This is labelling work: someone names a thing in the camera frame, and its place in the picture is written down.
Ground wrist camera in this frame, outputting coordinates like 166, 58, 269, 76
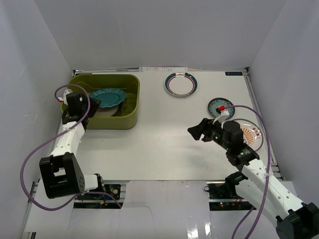
58, 89, 73, 105
213, 106, 230, 124

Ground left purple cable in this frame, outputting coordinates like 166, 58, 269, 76
19, 84, 123, 211

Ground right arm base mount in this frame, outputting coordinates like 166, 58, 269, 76
204, 182, 252, 212

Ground white plate with orange pattern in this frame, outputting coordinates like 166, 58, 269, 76
234, 119, 264, 151

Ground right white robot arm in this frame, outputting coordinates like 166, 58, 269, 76
187, 118, 319, 239

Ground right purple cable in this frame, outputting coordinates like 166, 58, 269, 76
231, 105, 272, 239

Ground green plastic bin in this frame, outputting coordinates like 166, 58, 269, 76
61, 74, 140, 129

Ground papers at back edge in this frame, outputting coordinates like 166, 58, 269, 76
139, 67, 188, 73

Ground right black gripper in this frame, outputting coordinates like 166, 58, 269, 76
187, 118, 231, 151

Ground beige plate with red rim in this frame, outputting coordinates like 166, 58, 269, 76
95, 104, 122, 117

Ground small green blue patterned plate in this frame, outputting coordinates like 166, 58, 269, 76
207, 98, 233, 119

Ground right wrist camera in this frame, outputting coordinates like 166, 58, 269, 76
213, 106, 230, 124

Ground purple cable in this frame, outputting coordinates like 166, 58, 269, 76
231, 105, 272, 239
19, 84, 123, 211

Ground teal scalloped plate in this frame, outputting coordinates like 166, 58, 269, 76
89, 88, 126, 108

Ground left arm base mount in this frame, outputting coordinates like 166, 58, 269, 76
73, 184, 123, 209

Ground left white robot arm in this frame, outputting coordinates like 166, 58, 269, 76
39, 92, 105, 199

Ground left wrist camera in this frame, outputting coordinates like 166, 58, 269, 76
58, 89, 73, 105

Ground white plate with teal rim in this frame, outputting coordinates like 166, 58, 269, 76
164, 72, 198, 98

